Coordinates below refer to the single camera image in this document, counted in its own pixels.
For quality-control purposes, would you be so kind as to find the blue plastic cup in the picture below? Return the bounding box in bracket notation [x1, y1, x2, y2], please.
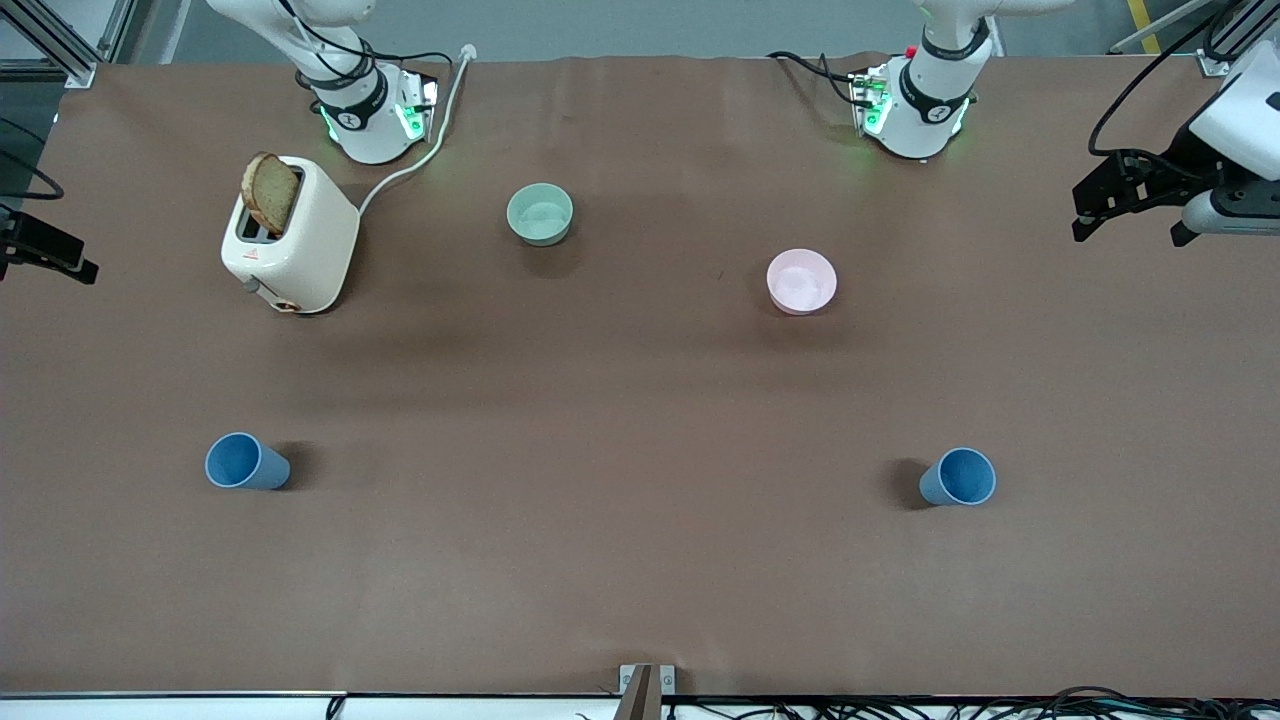
[205, 432, 292, 492]
[918, 447, 998, 508]

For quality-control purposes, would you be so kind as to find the brown bread slice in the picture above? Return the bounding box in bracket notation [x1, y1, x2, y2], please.
[241, 152, 301, 237]

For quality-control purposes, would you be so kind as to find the cream white toaster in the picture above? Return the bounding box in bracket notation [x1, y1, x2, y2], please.
[220, 155, 361, 316]

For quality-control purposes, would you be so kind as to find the pink bowl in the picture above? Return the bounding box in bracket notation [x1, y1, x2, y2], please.
[766, 248, 839, 317]

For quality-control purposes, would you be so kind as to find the green bowl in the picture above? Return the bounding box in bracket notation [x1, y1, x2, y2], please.
[505, 182, 575, 248]

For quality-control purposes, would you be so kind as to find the brown table cover sheet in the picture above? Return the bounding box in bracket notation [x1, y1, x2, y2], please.
[0, 52, 1280, 699]

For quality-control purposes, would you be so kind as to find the aluminium frame profile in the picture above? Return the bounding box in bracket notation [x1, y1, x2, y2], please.
[0, 0, 136, 89]

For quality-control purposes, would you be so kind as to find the black left arm base cable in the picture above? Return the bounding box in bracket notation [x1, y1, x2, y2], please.
[767, 50, 873, 107]

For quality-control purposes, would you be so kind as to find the black arm base cable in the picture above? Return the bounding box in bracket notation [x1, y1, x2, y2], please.
[767, 50, 873, 107]
[275, 0, 456, 101]

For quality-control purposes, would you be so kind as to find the black right arm base cable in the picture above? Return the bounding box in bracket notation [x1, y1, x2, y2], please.
[275, 0, 456, 101]

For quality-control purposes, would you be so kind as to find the white toaster power cable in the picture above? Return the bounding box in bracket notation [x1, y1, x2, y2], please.
[357, 44, 478, 217]

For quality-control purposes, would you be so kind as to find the black cable bundle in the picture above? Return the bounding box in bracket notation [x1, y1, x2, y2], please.
[575, 685, 1280, 720]

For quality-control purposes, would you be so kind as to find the grey metal table bracket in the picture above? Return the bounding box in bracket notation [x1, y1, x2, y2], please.
[618, 664, 677, 720]

